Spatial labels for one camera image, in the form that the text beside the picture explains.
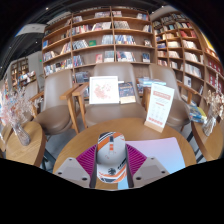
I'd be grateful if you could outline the pink-blue gradient mouse pad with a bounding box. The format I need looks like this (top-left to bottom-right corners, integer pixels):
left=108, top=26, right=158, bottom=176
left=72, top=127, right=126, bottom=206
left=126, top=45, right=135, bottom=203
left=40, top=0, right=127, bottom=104
left=124, top=136, right=186, bottom=175

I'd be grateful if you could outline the tall wooden bookshelf unit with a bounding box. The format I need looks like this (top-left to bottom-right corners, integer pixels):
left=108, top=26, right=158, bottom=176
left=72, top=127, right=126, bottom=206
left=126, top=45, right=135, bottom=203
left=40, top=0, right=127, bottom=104
left=151, top=11, right=224, bottom=111

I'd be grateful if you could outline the beige armchair with wooden arms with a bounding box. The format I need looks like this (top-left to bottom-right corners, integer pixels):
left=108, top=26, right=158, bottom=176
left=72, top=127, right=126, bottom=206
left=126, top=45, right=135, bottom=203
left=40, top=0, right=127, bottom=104
left=71, top=62, right=151, bottom=129
left=143, top=63, right=194, bottom=133
left=29, top=69, right=81, bottom=136

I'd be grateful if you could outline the white and orange computer mouse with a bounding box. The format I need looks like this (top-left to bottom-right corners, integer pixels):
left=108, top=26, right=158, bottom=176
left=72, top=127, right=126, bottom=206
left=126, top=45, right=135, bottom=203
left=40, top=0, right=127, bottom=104
left=95, top=131, right=128, bottom=184

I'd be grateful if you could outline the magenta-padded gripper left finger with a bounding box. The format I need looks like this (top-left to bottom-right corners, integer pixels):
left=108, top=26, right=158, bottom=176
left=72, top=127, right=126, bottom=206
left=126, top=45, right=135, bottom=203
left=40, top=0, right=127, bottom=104
left=54, top=144, right=99, bottom=189

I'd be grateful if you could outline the glass vase with pink flowers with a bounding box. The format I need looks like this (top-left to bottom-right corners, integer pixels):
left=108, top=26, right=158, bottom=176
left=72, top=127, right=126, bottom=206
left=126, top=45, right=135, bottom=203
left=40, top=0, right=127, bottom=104
left=0, top=87, right=34, bottom=147

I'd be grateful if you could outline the pile of blue books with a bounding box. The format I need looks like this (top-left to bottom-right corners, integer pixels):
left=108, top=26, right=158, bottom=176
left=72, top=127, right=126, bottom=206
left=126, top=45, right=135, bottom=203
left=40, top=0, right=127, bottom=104
left=188, top=104, right=208, bottom=125

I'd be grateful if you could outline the white hanging ceiling panel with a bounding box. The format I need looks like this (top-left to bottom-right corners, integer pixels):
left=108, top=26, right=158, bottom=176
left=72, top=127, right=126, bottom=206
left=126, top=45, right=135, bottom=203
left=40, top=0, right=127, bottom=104
left=14, top=22, right=48, bottom=38

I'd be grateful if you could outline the wide wooden bookshelf unit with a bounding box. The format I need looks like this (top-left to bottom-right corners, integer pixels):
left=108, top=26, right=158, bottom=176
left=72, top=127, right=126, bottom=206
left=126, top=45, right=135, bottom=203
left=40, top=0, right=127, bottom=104
left=41, top=5, right=158, bottom=79

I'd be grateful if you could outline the light blue book stack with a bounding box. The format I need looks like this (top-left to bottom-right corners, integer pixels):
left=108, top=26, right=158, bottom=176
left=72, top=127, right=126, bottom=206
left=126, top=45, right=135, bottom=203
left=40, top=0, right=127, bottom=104
left=136, top=77, right=167, bottom=88

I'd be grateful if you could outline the white picture board, red print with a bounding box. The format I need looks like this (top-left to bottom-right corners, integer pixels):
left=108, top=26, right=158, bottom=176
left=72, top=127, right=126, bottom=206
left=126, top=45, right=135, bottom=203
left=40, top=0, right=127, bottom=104
left=88, top=75, right=120, bottom=105

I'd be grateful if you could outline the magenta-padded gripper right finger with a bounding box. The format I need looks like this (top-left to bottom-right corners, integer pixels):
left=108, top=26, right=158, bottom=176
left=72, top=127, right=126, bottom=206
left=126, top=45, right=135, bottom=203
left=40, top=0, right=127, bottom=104
left=124, top=143, right=171, bottom=189

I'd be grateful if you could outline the dark book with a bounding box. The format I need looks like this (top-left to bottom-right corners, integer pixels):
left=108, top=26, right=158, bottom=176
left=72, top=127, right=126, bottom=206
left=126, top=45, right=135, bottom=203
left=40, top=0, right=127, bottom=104
left=118, top=81, right=137, bottom=105

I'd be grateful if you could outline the white sign on wooden stand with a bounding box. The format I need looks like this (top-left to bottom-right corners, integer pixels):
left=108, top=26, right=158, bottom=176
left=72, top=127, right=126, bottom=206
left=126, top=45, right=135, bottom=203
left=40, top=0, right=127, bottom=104
left=143, top=82, right=176, bottom=134

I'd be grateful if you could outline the small distant wooden bookshelf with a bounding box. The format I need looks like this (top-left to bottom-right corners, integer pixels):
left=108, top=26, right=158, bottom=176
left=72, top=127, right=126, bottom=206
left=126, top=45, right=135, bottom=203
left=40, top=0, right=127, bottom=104
left=9, top=57, right=38, bottom=91

